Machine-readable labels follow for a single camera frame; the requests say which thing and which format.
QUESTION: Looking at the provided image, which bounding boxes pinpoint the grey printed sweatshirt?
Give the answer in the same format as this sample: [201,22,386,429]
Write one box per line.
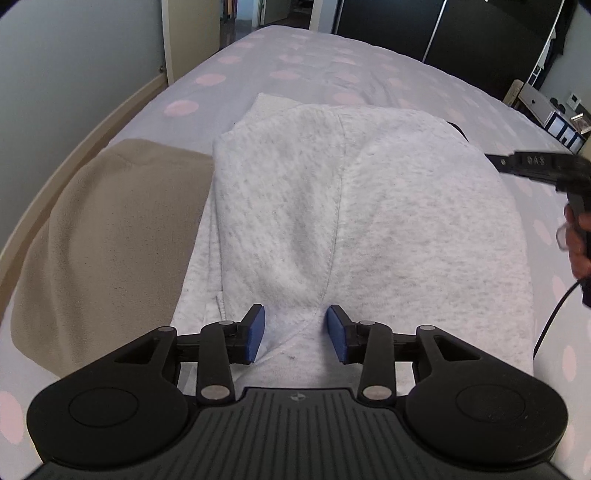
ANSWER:
[172,94,534,388]

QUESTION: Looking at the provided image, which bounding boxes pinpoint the right hand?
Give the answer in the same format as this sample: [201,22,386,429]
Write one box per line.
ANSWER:
[556,204,591,280]

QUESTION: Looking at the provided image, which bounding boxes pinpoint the white shelf unit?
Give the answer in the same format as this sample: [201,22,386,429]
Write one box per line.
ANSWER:
[503,79,590,154]

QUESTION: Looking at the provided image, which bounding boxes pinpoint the beige folded garment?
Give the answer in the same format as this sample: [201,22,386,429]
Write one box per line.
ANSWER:
[11,139,213,377]

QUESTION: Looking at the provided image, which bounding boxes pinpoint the dark wardrobe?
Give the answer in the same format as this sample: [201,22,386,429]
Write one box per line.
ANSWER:
[332,0,580,99]

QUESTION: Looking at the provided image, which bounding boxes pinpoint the black cable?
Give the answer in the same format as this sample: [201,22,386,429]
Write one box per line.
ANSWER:
[531,280,582,360]

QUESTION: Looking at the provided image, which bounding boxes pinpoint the white door with handle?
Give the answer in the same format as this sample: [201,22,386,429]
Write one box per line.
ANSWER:
[161,0,221,85]

